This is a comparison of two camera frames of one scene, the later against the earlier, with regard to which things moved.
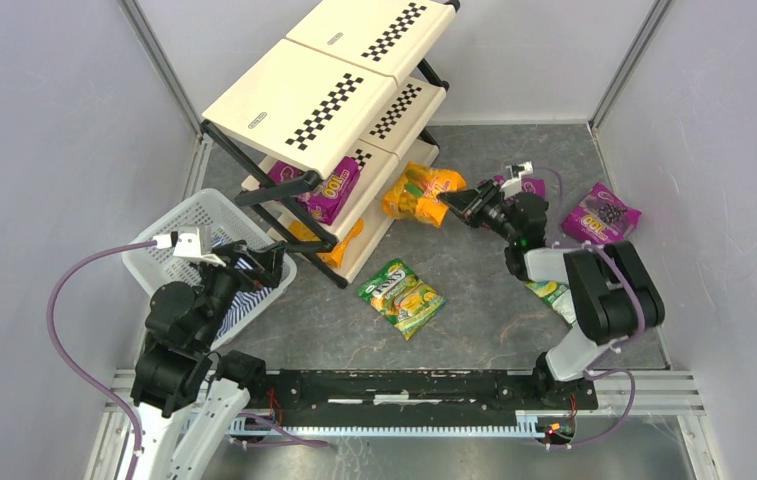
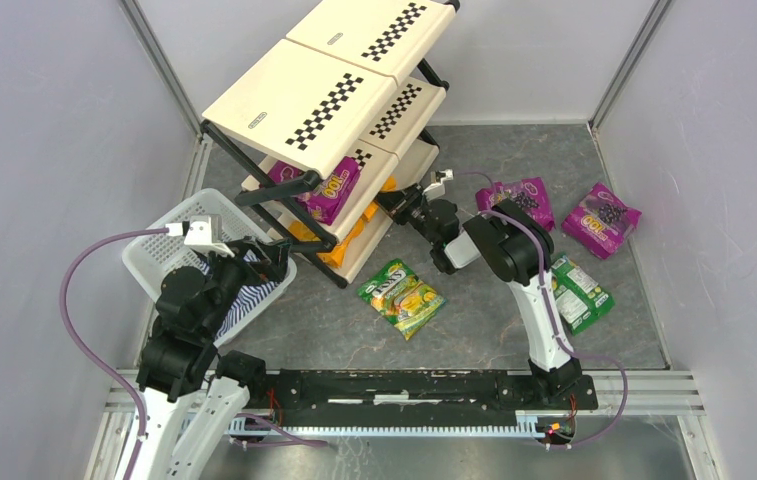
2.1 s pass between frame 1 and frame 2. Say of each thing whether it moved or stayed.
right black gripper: moved
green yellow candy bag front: stayed
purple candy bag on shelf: stayed
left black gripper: stayed
